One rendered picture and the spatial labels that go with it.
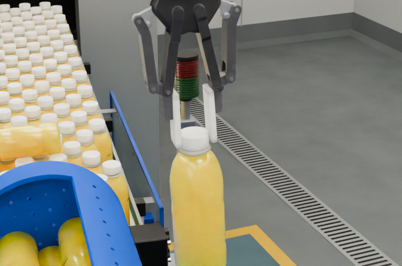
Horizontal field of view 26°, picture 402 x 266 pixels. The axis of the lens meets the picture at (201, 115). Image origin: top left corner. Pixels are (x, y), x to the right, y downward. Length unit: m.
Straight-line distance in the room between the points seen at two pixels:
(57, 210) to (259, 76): 4.24
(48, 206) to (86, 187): 0.12
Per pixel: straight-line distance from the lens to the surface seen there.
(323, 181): 4.30
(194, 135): 1.08
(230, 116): 5.06
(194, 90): 2.01
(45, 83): 2.34
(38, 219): 1.58
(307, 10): 6.58
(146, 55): 1.04
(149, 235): 1.75
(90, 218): 1.36
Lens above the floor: 1.86
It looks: 22 degrees down
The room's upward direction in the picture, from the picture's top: straight up
